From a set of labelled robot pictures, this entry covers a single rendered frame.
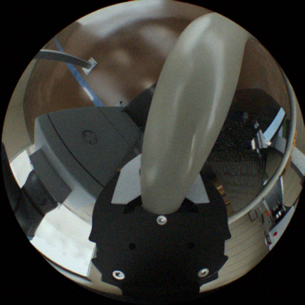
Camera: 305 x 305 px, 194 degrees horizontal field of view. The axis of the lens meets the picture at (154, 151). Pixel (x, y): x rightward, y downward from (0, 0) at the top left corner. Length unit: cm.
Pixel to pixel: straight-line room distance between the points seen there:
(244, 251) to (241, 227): 143
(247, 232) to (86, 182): 574
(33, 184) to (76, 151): 22
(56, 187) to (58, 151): 13
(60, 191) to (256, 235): 596
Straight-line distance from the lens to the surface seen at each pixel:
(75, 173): 33
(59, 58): 120
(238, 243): 563
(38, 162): 44
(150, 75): 105
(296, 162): 151
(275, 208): 84
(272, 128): 50
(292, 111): 39
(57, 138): 38
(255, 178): 61
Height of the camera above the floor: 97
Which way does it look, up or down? 63 degrees down
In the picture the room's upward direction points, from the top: 172 degrees counter-clockwise
